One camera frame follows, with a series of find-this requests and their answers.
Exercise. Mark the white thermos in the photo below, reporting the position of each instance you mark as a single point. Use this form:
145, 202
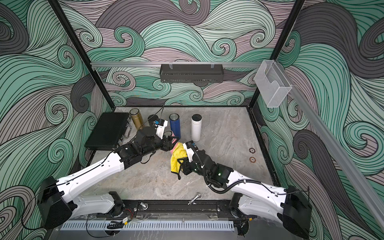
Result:
196, 127

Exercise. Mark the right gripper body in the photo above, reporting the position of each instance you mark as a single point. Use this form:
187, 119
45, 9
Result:
193, 167

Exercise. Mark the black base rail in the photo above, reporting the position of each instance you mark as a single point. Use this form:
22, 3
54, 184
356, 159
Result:
232, 209

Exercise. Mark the gold thermos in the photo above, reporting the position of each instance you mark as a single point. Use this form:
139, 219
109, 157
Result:
136, 118

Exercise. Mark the yellow cleaning cloth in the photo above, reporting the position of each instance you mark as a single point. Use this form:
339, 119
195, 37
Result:
178, 156

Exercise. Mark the black case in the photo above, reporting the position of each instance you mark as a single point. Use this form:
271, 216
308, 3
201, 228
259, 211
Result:
108, 132

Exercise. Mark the pink thermos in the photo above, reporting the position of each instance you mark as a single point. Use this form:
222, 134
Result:
174, 140

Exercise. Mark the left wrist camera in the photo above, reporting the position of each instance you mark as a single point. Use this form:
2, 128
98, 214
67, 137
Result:
160, 126

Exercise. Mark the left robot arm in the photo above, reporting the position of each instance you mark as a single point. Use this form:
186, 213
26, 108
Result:
61, 200

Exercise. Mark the black wall shelf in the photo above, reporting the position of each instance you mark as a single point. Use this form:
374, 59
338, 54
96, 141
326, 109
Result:
191, 73

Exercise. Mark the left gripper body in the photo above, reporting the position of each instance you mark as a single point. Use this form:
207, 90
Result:
156, 145

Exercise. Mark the white slotted cable duct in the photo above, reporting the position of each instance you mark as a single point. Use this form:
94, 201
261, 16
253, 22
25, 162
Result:
152, 225

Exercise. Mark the black thermos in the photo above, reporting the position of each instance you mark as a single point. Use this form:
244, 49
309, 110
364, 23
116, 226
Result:
152, 120

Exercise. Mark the silver bolt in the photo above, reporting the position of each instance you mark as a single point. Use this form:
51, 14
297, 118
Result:
193, 200

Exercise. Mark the clear plastic wall holder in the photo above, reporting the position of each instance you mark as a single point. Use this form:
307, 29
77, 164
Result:
273, 83

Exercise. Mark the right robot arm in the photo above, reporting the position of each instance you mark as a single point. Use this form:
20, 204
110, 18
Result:
286, 206

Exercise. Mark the blue thermos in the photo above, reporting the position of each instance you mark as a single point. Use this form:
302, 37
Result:
175, 124

